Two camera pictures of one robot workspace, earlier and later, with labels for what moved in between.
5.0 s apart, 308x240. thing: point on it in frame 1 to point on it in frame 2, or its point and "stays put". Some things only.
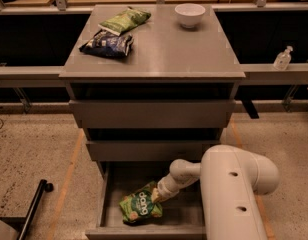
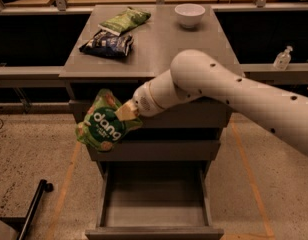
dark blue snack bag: [108, 44] stays put
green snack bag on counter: [124, 20] stays put
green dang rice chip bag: [139, 207] to [100, 127]
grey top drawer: [152, 114] stays put
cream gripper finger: [155, 195] to [127, 111]
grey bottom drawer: [182, 216] stays put
